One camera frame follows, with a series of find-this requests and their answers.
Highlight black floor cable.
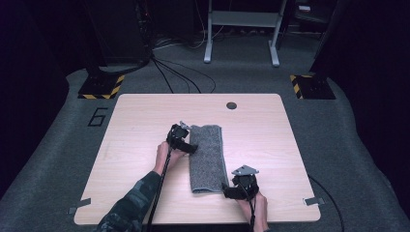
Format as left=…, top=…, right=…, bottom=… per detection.
left=151, top=57, right=175, bottom=95
left=153, top=57, right=202, bottom=95
left=158, top=57, right=217, bottom=95

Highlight black stand base striped edge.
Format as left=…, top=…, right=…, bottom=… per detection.
left=289, top=74, right=337, bottom=101
left=77, top=74, right=126, bottom=101

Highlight thick black right gripper cable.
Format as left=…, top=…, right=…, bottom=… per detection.
left=249, top=196, right=257, bottom=232

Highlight thin black cable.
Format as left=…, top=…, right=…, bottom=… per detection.
left=307, top=174, right=345, bottom=232

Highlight person's right hand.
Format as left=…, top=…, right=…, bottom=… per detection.
left=236, top=191, right=269, bottom=231

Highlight white desk frame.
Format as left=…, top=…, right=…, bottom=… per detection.
left=203, top=0, right=288, bottom=68

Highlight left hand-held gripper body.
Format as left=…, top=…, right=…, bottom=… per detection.
left=166, top=121, right=191, bottom=150

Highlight white floor cables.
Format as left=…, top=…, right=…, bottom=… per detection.
left=154, top=25, right=225, bottom=51

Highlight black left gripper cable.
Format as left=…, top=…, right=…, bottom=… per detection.
left=145, top=149, right=172, bottom=232

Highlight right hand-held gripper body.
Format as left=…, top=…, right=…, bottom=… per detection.
left=231, top=164, right=260, bottom=201

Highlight grey tape strip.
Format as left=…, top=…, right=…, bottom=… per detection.
left=304, top=196, right=326, bottom=207
left=67, top=197, right=92, bottom=216

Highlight black equipment rack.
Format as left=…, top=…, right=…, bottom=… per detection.
left=86, top=0, right=153, bottom=66

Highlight grey towel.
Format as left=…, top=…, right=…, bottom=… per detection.
left=188, top=124, right=230, bottom=194

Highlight person's left hand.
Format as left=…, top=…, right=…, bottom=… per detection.
left=153, top=140, right=188, bottom=176

